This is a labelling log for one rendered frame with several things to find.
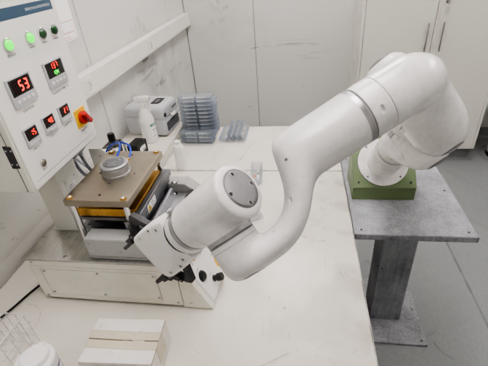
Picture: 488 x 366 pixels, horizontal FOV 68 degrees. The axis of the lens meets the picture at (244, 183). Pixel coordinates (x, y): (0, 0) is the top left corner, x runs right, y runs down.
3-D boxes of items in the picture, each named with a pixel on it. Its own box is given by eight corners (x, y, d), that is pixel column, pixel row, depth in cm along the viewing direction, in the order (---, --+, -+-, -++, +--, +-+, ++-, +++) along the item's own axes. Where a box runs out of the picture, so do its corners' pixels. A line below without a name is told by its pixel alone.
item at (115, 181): (53, 226, 99) (34, 187, 92) (104, 168, 125) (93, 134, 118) (136, 229, 96) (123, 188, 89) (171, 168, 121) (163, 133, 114)
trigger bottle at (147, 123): (141, 144, 191) (130, 99, 177) (145, 137, 198) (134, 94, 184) (157, 143, 190) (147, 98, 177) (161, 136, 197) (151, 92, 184)
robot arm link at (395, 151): (399, 125, 124) (422, 94, 101) (433, 168, 120) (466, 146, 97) (369, 144, 125) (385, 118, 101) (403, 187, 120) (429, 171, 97)
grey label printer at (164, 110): (128, 136, 202) (120, 107, 193) (144, 121, 218) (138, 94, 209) (169, 137, 196) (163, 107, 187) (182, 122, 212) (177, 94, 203)
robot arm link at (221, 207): (226, 239, 62) (197, 194, 62) (277, 208, 53) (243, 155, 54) (192, 262, 55) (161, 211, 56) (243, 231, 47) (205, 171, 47)
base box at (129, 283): (46, 298, 113) (25, 259, 103) (102, 222, 144) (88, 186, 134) (213, 310, 104) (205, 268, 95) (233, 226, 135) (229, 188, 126)
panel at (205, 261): (214, 303, 106) (179, 261, 98) (231, 235, 131) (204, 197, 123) (220, 301, 105) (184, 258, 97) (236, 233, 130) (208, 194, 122)
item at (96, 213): (81, 219, 101) (70, 192, 96) (115, 177, 119) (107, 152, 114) (139, 221, 98) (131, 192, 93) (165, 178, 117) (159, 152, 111)
